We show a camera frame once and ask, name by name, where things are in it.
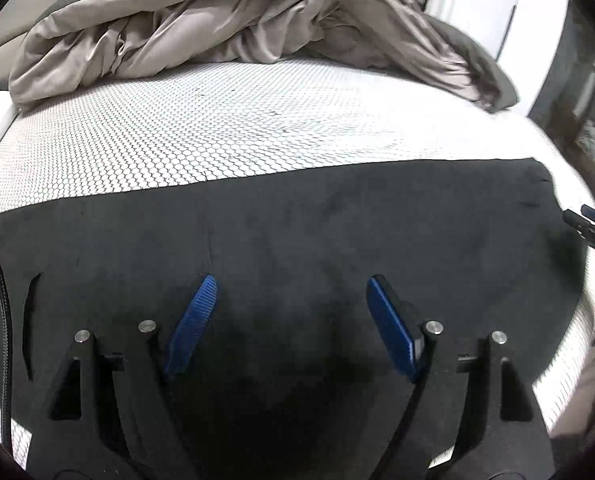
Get black pants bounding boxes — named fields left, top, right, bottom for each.
left=0, top=156, right=589, bottom=441

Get white curtain right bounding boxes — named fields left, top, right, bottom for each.
left=425, top=0, right=569, bottom=116

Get white mattress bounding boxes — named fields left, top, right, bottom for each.
left=0, top=56, right=595, bottom=470

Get grey crumpled duvet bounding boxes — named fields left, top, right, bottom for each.
left=8, top=0, right=519, bottom=113

